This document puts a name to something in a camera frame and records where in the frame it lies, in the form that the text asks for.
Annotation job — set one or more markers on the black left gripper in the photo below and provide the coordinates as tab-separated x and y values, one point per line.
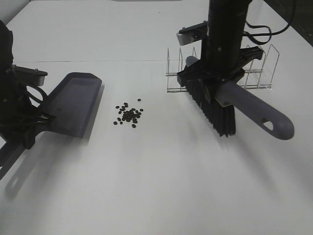
17	113

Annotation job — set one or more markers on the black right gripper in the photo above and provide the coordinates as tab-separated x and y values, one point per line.
221	58

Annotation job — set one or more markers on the grey brush black bristles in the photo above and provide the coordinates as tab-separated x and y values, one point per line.
220	109

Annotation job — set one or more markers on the grey plastic dustpan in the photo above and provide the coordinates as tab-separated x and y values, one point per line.
71	101

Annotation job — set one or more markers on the pile of coffee beans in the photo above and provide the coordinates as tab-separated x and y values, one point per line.
127	114

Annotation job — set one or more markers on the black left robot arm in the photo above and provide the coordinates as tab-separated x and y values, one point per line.
6	59

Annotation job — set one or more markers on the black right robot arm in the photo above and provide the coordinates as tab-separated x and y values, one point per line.
226	18

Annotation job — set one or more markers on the metal wire rack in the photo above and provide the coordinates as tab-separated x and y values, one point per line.
258	74

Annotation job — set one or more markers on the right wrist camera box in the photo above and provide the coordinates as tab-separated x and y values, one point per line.
188	35

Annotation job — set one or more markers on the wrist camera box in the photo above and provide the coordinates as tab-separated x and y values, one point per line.
32	76
188	35

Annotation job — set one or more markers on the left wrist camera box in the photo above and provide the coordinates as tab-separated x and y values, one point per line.
32	76

